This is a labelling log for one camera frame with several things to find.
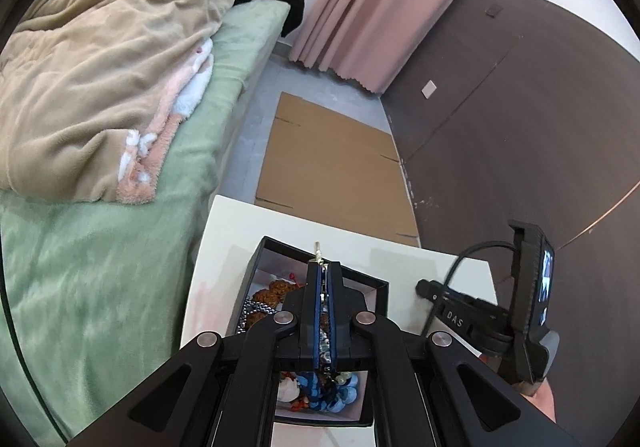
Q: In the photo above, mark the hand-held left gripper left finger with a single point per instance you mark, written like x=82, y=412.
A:
x=314, y=317

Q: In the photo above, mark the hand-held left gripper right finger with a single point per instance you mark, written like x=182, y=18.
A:
x=336, y=317

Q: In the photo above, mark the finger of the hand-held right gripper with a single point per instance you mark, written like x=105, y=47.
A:
x=470, y=317

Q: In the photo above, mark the black jewelry box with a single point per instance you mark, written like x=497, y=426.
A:
x=272, y=259

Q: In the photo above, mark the person's right hand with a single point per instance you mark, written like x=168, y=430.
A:
x=547, y=397

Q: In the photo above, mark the white round charm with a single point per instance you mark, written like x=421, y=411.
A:
x=287, y=387

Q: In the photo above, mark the flat cardboard sheet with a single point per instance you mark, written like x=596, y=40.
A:
x=325, y=162

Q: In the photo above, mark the white bed base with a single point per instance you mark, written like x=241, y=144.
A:
x=240, y=127

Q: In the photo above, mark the green sheet bed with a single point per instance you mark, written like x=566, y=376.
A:
x=100, y=277

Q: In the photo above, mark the pink curtain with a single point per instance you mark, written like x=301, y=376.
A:
x=375, y=2

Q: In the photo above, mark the beige fleece blanket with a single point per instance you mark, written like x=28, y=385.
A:
x=100, y=52

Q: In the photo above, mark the white wall plate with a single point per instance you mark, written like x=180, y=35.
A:
x=428, y=88

